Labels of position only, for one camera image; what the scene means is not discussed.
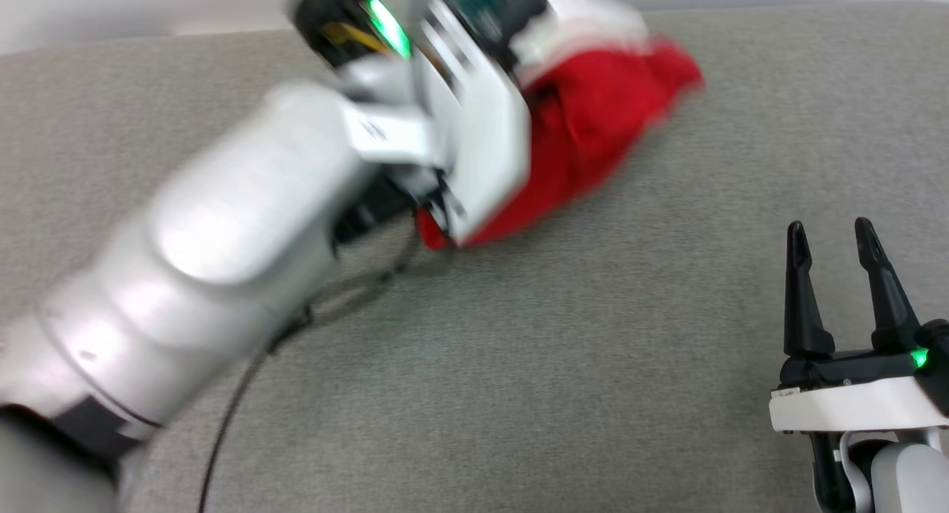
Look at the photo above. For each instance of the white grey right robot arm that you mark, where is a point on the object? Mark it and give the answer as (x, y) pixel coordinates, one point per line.
(904, 476)

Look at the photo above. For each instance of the grey fabric sofa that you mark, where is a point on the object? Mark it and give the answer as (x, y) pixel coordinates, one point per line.
(593, 365)

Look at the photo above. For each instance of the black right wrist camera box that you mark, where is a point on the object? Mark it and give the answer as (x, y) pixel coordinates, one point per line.
(938, 350)

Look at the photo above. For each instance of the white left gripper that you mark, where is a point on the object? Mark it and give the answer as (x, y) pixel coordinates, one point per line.
(482, 142)

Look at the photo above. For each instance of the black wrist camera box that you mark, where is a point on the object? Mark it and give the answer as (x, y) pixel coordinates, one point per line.
(493, 5)
(938, 350)

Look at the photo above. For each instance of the red white basketball jersey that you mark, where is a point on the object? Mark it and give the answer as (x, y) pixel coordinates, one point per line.
(593, 120)

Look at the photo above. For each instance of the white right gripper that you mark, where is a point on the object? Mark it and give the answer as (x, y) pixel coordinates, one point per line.
(852, 409)

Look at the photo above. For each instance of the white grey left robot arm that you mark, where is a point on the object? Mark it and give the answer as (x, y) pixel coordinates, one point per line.
(222, 224)

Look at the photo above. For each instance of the white paper label tag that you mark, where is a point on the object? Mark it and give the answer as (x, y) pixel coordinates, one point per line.
(389, 131)

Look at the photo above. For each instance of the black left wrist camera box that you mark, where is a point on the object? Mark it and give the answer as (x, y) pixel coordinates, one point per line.
(493, 5)

